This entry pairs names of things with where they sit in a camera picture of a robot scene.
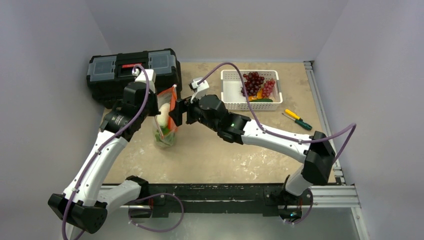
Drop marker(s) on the orange carrot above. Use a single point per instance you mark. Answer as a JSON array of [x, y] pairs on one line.
[[171, 123]]

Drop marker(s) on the dark red grapes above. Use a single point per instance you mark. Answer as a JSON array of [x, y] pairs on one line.
[[253, 83]]

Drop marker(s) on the white plastic basket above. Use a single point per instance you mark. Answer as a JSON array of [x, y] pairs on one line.
[[234, 101]]

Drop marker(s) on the orange pepper piece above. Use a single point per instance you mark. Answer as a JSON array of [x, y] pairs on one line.
[[255, 97]]

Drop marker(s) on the white radish with leaves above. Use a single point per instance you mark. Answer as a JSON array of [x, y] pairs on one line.
[[162, 118]]

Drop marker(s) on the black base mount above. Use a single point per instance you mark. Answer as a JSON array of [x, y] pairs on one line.
[[266, 199]]

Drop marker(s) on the green cabbage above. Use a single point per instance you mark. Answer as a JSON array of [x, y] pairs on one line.
[[165, 141]]

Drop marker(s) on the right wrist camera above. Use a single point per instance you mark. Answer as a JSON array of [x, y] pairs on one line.
[[199, 88]]

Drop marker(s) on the green cucumber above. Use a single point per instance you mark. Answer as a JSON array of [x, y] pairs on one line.
[[263, 100]]

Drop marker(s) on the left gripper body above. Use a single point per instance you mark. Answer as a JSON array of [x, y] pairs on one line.
[[151, 109]]

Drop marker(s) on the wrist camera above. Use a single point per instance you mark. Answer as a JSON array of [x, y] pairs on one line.
[[199, 88], [146, 75]]

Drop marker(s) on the black toolbox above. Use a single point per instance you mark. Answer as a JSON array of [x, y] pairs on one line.
[[108, 75]]

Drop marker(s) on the green handled screwdriver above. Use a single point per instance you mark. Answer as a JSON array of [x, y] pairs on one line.
[[302, 124]]

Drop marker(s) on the clear zip top bag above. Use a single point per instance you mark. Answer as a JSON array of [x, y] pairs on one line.
[[164, 127]]

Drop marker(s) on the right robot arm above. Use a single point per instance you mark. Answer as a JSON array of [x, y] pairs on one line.
[[314, 152]]

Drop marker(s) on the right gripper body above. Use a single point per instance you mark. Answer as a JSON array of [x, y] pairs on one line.
[[180, 111]]

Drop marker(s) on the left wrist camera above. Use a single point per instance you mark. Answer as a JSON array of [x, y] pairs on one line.
[[146, 75]]

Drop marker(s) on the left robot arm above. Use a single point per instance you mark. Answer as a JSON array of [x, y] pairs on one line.
[[81, 206]]

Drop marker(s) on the light red grapes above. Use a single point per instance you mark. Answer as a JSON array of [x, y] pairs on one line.
[[268, 88]]

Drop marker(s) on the yellow handled screwdriver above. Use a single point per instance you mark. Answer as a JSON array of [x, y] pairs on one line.
[[293, 115]]

